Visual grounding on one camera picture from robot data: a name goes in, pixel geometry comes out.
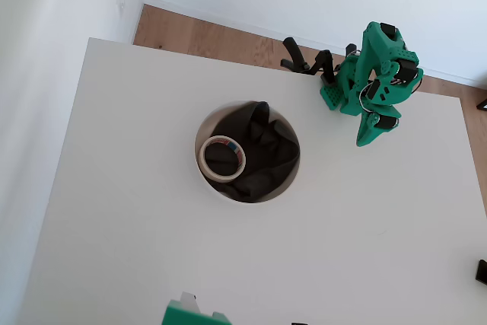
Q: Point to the green gripper black motor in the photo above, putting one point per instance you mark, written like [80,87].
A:
[370,129]

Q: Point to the white masking tape roll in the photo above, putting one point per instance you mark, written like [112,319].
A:
[202,161]

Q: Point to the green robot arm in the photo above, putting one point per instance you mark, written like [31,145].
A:
[365,58]

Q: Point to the black clamp with bent lever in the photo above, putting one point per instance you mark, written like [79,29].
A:
[330,72]

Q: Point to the black cloth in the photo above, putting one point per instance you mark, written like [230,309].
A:
[266,161]

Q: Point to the black box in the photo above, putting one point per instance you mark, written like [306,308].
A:
[482,271]

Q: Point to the white plastic part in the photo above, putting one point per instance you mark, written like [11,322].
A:
[188,300]

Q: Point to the green printed block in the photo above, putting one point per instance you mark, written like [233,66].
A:
[182,313]

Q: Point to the black frame on floor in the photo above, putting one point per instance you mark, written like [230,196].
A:
[482,106]

